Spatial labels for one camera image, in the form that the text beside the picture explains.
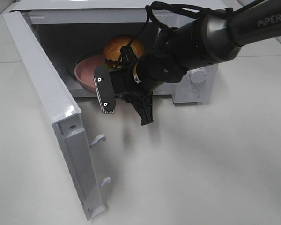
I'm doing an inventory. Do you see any white microwave oven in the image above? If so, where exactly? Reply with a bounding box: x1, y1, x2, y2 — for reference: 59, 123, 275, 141
7, 0, 225, 103

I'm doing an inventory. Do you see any pink speckled plate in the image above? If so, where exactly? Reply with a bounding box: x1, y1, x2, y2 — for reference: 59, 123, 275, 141
74, 54, 105, 94

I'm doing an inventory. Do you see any white timer knob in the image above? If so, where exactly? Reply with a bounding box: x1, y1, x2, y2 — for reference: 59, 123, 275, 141
190, 68, 207, 84

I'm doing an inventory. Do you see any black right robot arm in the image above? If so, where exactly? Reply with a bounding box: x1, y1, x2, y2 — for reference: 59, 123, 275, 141
94, 0, 281, 125

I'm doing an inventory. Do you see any white microwave door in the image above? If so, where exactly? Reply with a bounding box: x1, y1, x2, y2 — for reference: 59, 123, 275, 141
3, 11, 111, 220

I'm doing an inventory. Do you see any burger with cheese and lettuce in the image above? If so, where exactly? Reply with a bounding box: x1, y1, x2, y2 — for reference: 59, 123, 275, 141
103, 34, 145, 71

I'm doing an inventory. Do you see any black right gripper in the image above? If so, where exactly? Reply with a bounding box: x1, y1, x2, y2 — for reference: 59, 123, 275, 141
94, 45, 163, 126

